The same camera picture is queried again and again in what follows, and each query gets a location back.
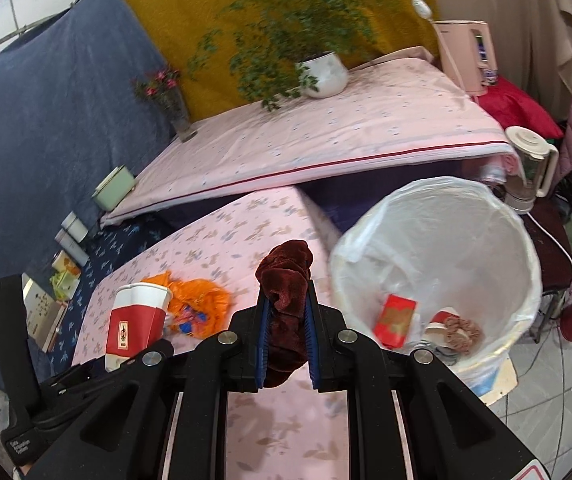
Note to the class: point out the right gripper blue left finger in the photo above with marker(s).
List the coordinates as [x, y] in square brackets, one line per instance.
[264, 313]

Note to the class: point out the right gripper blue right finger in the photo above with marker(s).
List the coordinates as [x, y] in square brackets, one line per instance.
[311, 340]

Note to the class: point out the dark red velvet scrunchie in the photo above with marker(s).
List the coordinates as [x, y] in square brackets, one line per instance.
[284, 275]

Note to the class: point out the orange plastic bag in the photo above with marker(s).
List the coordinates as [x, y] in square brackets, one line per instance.
[197, 308]

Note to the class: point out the red envelope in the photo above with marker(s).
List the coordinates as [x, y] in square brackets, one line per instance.
[394, 321]

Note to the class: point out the red white paper cup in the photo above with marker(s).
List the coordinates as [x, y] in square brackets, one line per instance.
[136, 321]

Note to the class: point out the beige dotted scrunchie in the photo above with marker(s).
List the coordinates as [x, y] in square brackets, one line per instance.
[462, 335]

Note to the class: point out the white plastic bag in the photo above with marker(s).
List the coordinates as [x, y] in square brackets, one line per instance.
[443, 328]

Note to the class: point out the grey drawstring pouch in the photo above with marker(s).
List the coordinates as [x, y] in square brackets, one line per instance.
[446, 355]

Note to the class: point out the trash bin with white liner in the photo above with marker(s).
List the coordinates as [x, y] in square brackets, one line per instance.
[442, 242]

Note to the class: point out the person's left hand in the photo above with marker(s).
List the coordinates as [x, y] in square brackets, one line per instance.
[21, 472]

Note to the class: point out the pink floral tablecloth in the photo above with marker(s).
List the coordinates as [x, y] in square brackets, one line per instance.
[288, 432]

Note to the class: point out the white card box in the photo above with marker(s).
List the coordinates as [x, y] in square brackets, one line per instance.
[44, 314]

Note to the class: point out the small green box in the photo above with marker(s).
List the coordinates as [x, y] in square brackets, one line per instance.
[64, 285]

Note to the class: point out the small yellow box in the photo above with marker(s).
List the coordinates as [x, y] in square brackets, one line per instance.
[62, 262]

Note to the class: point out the navy floral cloth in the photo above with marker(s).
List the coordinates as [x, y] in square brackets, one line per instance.
[111, 248]

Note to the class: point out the white cosmetic tube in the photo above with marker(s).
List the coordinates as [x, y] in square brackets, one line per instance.
[71, 247]

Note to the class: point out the white cosmetic jar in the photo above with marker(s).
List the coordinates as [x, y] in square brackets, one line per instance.
[74, 226]

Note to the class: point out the green tissue box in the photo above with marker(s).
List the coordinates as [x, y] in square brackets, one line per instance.
[109, 193]

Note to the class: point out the yellow foam mat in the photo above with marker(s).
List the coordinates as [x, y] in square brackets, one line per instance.
[505, 381]

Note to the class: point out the pink mattress pad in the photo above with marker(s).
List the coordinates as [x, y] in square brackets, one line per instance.
[397, 110]

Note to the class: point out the glass vase with flowers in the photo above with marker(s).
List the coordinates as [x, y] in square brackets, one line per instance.
[162, 90]

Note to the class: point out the dark side table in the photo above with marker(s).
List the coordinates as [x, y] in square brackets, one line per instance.
[549, 226]

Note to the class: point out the potted green plant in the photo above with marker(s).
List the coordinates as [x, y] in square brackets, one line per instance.
[272, 39]

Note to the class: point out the white glass kettle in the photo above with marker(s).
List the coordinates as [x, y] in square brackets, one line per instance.
[538, 164]

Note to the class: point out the red cushion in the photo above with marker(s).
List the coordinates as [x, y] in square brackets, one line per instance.
[511, 106]

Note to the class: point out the pink electric kettle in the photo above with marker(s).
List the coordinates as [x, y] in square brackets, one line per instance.
[466, 48]

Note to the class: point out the beige curtain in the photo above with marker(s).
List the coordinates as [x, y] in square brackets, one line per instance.
[532, 41]

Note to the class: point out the blue wall cloth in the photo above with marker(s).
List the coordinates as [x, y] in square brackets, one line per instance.
[68, 116]

